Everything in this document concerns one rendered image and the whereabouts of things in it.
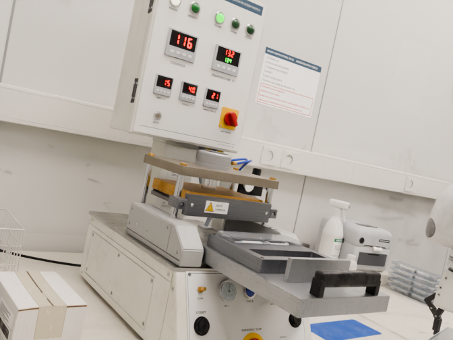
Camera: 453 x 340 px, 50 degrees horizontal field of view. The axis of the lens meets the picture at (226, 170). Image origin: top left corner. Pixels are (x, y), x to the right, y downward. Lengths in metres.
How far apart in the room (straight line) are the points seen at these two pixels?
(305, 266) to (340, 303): 0.08
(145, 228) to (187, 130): 0.31
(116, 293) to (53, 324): 0.25
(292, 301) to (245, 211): 0.38
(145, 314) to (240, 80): 0.66
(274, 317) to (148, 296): 0.26
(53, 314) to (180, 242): 0.25
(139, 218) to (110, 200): 0.54
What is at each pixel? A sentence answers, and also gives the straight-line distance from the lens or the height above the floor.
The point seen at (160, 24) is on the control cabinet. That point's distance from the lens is 1.20.
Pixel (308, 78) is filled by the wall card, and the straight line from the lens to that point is 1.99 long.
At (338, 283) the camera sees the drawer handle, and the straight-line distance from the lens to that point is 0.79.
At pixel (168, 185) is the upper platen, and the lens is 1.09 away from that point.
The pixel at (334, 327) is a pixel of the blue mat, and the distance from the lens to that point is 1.38.
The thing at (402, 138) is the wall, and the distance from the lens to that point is 2.48.
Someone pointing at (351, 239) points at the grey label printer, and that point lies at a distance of 1.94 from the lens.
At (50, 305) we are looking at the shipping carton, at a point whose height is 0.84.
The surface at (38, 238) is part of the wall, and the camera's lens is 1.56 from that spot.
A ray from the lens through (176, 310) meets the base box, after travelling 0.91.
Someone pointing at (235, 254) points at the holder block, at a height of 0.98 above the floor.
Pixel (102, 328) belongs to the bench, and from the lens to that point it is 1.07.
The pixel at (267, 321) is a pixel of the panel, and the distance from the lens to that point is 1.03.
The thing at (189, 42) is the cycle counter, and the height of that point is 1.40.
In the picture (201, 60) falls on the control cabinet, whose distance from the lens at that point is 1.25.
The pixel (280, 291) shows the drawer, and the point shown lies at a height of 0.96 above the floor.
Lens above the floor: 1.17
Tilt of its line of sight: 3 degrees down
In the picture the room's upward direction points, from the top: 12 degrees clockwise
